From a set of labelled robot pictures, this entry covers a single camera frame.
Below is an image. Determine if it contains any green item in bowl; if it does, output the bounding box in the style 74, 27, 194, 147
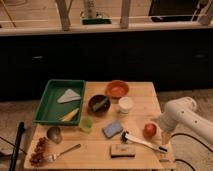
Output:
92, 97, 108, 112

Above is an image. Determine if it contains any grey folded cloth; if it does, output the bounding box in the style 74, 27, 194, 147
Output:
57, 89, 81, 104

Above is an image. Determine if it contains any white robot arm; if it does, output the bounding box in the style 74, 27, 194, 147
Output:
156, 97, 213, 145

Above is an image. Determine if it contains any orange bowl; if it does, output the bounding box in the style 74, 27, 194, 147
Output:
105, 80, 129, 98

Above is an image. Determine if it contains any brown rectangular block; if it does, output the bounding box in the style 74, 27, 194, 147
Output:
110, 144, 136, 158

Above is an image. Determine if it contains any black cable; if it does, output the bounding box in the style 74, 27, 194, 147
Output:
169, 132, 213, 171

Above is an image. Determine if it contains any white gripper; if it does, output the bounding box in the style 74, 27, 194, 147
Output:
155, 113, 177, 145

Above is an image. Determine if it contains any silver metal cup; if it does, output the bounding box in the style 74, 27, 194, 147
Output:
47, 126, 62, 144

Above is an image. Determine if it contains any black pole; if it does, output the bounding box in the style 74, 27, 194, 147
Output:
9, 122, 25, 171

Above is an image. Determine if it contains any red apple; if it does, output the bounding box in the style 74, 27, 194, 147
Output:
143, 123, 157, 137

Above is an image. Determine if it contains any green plastic tray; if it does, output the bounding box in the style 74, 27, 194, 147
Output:
33, 79, 85, 126

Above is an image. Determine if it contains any dark brown bowl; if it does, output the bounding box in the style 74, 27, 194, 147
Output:
88, 95, 111, 117

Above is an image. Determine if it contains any silver fork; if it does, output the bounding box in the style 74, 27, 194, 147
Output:
45, 144, 81, 162

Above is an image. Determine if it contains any green base object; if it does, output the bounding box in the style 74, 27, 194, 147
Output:
82, 18, 112, 25

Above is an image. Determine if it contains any red grape bunch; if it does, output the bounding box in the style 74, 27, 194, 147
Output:
30, 137, 47, 167

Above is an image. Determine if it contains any small green cup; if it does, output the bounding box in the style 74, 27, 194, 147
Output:
79, 117, 93, 133

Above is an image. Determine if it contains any blue sponge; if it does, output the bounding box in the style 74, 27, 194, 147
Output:
102, 121, 123, 138

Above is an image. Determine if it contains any white paper cup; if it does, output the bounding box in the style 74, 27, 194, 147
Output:
118, 97, 134, 114

